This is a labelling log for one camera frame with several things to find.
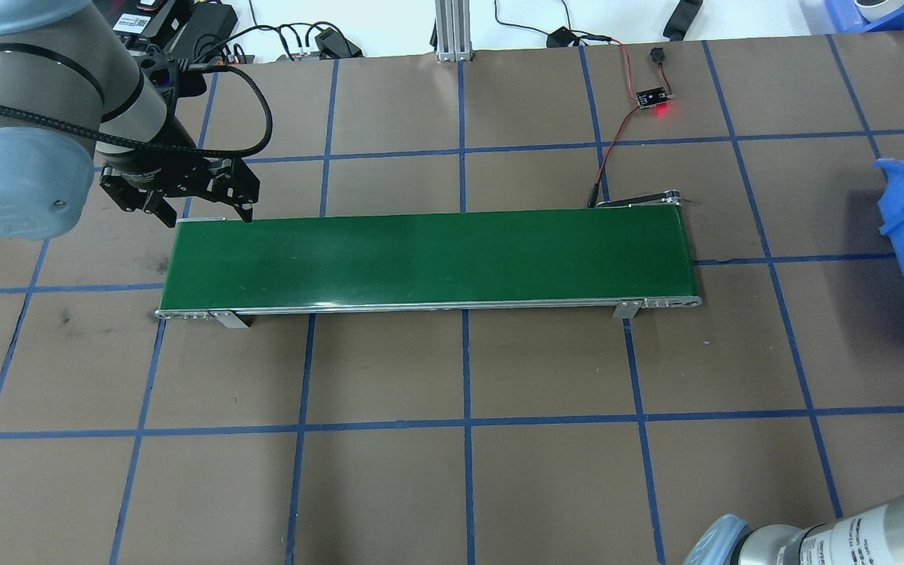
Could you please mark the black laptop white label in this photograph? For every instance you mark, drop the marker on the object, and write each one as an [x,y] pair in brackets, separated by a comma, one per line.
[134,23]

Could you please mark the blue bin with fittings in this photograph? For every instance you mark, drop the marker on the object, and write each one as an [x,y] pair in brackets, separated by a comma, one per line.
[840,16]

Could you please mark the black plug adapter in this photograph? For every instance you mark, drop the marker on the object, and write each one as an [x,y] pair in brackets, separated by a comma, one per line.
[334,43]

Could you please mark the aluminium profile post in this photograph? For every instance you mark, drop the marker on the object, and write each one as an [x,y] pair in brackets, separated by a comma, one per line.
[452,31]

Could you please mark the small black adapter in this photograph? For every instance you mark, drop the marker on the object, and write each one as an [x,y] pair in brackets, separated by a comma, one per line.
[560,38]

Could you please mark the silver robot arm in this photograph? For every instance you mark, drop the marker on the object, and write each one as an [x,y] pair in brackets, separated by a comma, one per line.
[44,86]
[876,526]

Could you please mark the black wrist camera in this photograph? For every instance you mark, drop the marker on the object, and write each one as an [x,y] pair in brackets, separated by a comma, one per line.
[160,77]

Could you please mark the small circuit board red LED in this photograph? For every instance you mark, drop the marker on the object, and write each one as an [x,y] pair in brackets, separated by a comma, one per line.
[652,98]

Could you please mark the large black power brick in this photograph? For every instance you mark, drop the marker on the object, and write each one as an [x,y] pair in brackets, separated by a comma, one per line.
[205,31]

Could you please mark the green belt conveyor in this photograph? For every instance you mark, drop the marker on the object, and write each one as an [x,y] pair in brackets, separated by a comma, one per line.
[421,259]

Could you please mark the white printed mug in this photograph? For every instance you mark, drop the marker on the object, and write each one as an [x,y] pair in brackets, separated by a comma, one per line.
[876,8]

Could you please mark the black barrel jack plug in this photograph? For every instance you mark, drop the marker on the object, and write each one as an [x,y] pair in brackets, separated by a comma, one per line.
[657,55]

